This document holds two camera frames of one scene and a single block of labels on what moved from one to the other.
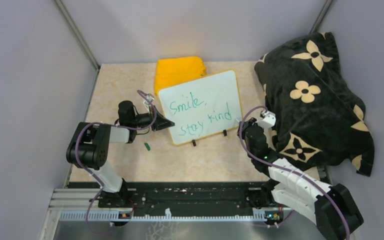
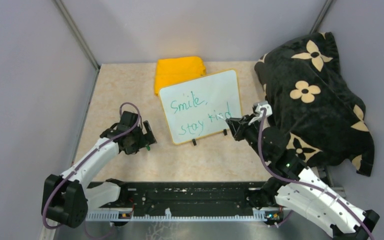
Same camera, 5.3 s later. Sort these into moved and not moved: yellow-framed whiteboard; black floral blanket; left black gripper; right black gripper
Moved: left black gripper
Not moved: right black gripper; black floral blanket; yellow-framed whiteboard
